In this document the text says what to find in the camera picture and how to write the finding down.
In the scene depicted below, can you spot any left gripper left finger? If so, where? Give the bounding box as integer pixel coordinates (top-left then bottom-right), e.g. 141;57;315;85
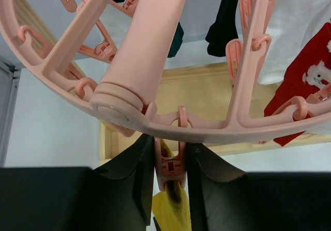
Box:
1;134;154;230

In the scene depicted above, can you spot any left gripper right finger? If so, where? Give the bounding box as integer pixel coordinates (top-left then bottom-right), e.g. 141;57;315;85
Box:
186;143;330;230

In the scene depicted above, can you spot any mustard yellow sock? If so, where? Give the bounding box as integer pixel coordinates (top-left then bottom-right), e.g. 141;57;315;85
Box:
152;138;192;230

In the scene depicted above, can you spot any red santa sock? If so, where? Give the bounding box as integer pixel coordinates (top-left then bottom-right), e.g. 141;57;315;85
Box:
263;22;331;147

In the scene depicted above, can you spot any dark green sock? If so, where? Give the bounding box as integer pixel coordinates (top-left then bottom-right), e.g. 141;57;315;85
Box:
168;23;184;58

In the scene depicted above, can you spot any pink round clip hanger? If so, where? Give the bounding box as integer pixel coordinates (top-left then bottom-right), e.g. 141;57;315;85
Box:
0;0;331;192

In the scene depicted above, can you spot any wooden clothes rack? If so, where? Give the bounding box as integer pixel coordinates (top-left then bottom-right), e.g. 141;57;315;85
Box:
13;0;330;164

